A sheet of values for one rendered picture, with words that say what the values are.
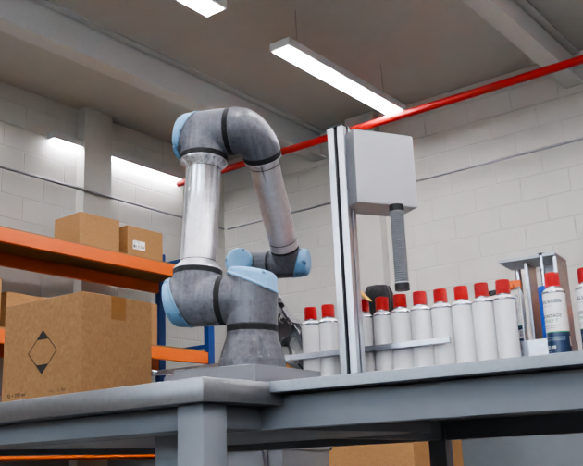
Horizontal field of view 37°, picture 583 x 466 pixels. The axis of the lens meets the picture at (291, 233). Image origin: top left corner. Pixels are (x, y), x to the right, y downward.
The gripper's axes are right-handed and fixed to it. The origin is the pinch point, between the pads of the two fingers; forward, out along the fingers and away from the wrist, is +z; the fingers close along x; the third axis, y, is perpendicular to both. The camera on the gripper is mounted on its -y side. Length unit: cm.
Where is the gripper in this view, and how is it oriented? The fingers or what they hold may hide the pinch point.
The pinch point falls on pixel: (300, 366)
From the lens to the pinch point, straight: 231.1
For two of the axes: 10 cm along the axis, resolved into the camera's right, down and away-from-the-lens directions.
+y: 5.2, 2.0, 8.3
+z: 4.6, 7.5, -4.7
